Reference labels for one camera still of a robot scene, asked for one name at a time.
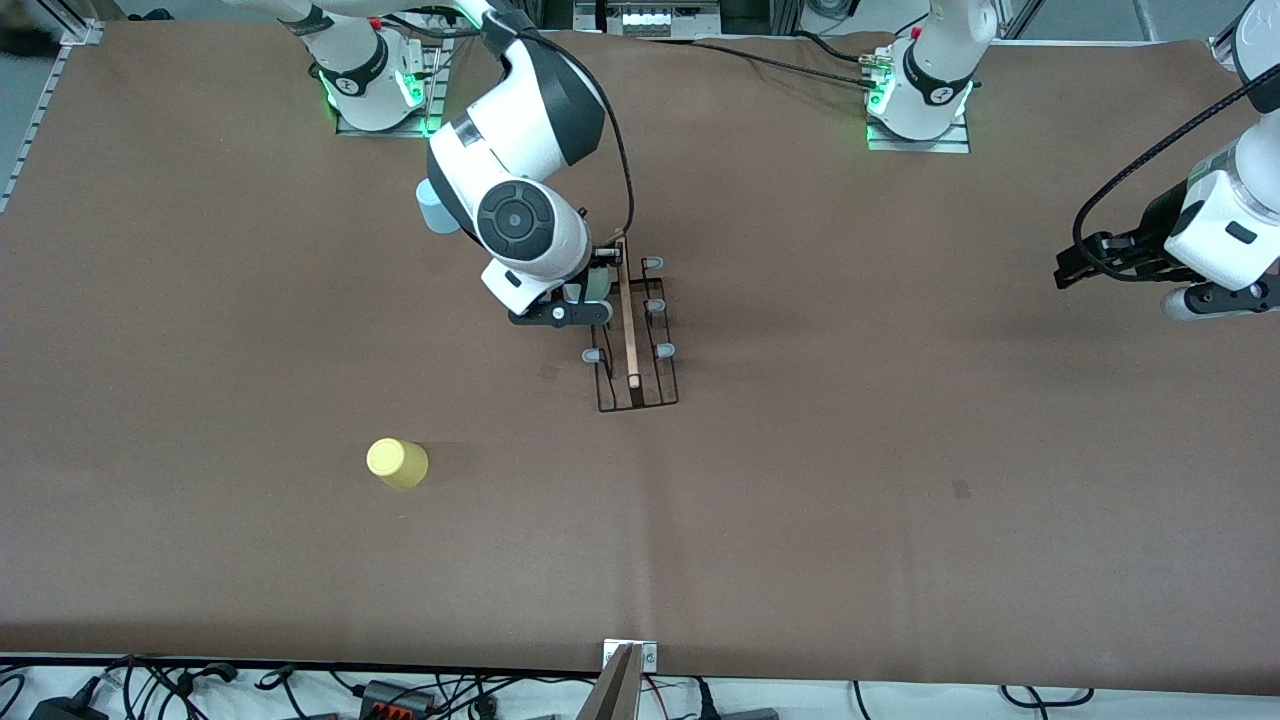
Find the thick black base cable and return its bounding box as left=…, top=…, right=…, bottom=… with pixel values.
left=795, top=30, right=871, bottom=66

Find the aluminium profile post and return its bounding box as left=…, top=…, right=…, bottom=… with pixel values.
left=575, top=643, right=643, bottom=720

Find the black wire cup holder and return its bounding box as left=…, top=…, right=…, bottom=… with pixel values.
left=581, top=232, right=681, bottom=414

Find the brown table cover sheet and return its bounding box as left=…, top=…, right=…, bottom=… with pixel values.
left=0, top=22, right=1280, bottom=696

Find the looped black cable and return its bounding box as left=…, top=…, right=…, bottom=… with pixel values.
left=1000, top=684, right=1093, bottom=707

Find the black orange connector box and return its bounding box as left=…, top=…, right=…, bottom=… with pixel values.
left=358, top=680, right=438, bottom=717

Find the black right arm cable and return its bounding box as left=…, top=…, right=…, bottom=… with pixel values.
left=515, top=28, right=637, bottom=256

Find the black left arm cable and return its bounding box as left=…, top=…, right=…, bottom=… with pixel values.
left=1072, top=68, right=1280, bottom=286

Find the light blue plastic cup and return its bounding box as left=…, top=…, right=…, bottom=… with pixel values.
left=415, top=178, right=463, bottom=235

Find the aluminium frame rail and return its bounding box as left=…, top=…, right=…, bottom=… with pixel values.
left=0, top=20, right=101, bottom=216
left=1208, top=0, right=1280, bottom=69

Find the right arm aluminium base plate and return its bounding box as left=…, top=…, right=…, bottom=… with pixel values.
left=335, top=28, right=456, bottom=138

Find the white power strip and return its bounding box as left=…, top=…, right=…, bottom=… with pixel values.
left=598, top=0, right=723, bottom=37

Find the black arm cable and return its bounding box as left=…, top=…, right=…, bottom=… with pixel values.
left=515, top=28, right=637, bottom=256
left=1072, top=68, right=1280, bottom=286

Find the yellow plastic cup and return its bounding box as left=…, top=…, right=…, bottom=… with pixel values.
left=366, top=438, right=430, bottom=491

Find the long black base cable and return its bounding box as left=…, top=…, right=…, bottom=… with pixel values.
left=640, top=36, right=881, bottom=93

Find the black power adapter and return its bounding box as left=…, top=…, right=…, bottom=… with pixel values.
left=28, top=693, right=109, bottom=720

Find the left arm aluminium base plate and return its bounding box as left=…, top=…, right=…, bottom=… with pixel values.
left=866, top=115, right=971, bottom=154

